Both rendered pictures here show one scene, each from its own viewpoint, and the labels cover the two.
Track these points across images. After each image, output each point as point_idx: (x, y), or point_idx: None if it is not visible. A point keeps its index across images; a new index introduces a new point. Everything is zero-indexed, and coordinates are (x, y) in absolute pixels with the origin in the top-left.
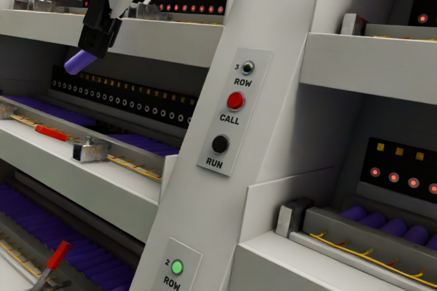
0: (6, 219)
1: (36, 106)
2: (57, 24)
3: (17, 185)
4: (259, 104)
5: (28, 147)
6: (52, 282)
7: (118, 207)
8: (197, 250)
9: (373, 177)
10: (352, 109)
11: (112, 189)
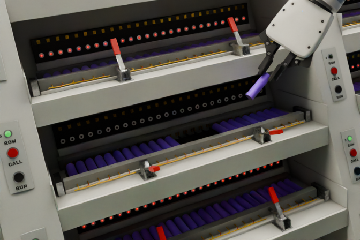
0: (182, 234)
1: (122, 156)
2: (179, 79)
3: (104, 238)
4: (341, 68)
5: (227, 160)
6: (256, 220)
7: (307, 142)
8: (351, 128)
9: None
10: None
11: (302, 137)
